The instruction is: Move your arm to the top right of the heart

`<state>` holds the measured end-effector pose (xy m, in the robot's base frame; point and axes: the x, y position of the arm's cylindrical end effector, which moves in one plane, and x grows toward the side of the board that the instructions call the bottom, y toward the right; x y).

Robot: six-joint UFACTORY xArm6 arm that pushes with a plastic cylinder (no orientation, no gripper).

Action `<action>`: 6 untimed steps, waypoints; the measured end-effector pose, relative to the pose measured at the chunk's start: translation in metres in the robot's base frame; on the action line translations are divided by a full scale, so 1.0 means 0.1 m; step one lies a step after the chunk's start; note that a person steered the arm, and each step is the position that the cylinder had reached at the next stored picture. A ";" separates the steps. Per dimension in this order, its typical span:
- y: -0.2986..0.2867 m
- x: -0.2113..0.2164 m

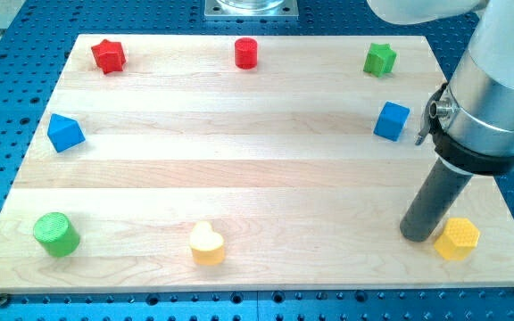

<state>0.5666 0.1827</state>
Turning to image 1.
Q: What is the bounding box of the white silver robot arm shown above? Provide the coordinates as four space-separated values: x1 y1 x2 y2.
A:
369 0 514 177

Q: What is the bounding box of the yellow heart block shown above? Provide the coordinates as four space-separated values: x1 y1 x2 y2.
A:
189 221 225 266

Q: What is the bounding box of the wooden board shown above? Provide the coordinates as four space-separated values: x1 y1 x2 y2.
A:
0 34 514 293

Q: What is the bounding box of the red cylinder block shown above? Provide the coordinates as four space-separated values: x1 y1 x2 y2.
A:
234 37 258 70

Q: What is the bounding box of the blue cube block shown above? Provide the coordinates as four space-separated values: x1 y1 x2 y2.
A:
373 102 410 142

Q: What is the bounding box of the green star block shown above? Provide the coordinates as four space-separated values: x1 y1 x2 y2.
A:
363 43 397 78

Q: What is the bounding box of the red star block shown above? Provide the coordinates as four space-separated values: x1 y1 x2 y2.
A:
91 39 126 74

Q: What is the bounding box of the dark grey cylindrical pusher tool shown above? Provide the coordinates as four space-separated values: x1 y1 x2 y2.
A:
400 158 472 243

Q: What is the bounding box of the blue triangular prism block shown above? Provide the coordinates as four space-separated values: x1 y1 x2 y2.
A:
46 113 86 152

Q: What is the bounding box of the green cylinder block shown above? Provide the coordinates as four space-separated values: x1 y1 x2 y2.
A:
33 212 80 258

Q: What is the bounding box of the yellow hexagon block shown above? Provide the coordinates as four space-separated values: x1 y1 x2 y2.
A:
434 218 481 260

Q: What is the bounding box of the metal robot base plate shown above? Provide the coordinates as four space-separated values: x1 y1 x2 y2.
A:
203 0 299 21

